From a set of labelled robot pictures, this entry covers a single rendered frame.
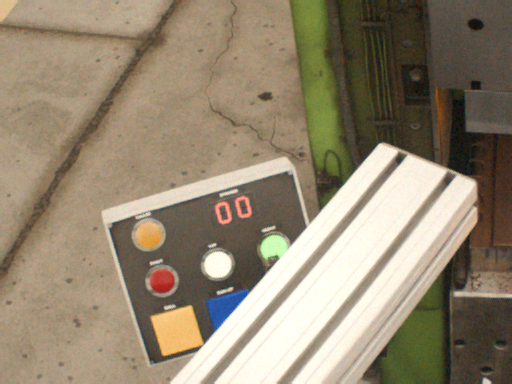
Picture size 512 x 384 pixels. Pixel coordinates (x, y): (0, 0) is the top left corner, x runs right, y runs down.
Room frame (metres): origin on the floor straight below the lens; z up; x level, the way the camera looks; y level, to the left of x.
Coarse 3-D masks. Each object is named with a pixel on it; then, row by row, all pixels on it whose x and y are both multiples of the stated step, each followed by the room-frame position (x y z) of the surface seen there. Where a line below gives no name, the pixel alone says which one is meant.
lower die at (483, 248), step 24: (504, 144) 1.74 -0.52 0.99; (480, 168) 1.69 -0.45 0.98; (504, 168) 1.67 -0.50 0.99; (480, 192) 1.63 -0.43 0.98; (504, 192) 1.61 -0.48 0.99; (504, 216) 1.55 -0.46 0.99; (480, 240) 1.51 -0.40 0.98; (504, 240) 1.49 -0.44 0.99; (480, 264) 1.49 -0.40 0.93; (504, 264) 1.48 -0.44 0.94
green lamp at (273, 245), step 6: (270, 240) 1.50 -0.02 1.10; (276, 240) 1.50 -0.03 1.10; (282, 240) 1.50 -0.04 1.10; (264, 246) 1.49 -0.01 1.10; (270, 246) 1.49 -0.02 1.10; (276, 246) 1.49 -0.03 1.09; (282, 246) 1.49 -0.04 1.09; (264, 252) 1.49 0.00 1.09; (270, 252) 1.49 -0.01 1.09; (276, 252) 1.49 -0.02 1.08; (282, 252) 1.49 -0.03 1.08
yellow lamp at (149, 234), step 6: (150, 222) 1.52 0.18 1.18; (138, 228) 1.52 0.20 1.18; (144, 228) 1.51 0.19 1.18; (150, 228) 1.51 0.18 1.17; (156, 228) 1.51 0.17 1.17; (138, 234) 1.51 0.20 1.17; (144, 234) 1.51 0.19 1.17; (150, 234) 1.51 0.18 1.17; (156, 234) 1.51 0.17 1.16; (138, 240) 1.50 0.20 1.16; (144, 240) 1.50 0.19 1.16; (150, 240) 1.50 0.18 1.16; (156, 240) 1.50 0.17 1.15; (144, 246) 1.50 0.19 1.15; (150, 246) 1.50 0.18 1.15
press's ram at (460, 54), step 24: (432, 0) 1.51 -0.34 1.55; (456, 0) 1.50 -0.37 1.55; (480, 0) 1.49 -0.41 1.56; (504, 0) 1.47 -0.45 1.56; (432, 24) 1.51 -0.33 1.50; (456, 24) 1.50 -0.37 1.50; (480, 24) 1.49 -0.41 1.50; (504, 24) 1.48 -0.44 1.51; (432, 48) 1.51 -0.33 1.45; (456, 48) 1.50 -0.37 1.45; (480, 48) 1.49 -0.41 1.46; (504, 48) 1.48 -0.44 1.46; (456, 72) 1.50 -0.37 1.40; (480, 72) 1.49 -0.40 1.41; (504, 72) 1.48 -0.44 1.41
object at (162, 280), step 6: (156, 270) 1.48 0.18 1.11; (162, 270) 1.48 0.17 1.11; (168, 270) 1.48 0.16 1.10; (150, 276) 1.47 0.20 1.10; (156, 276) 1.47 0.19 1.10; (162, 276) 1.47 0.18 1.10; (168, 276) 1.47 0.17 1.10; (150, 282) 1.47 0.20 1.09; (156, 282) 1.47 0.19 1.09; (162, 282) 1.47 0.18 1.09; (168, 282) 1.47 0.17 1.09; (174, 282) 1.47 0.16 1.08; (156, 288) 1.46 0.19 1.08; (162, 288) 1.46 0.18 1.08; (168, 288) 1.46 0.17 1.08
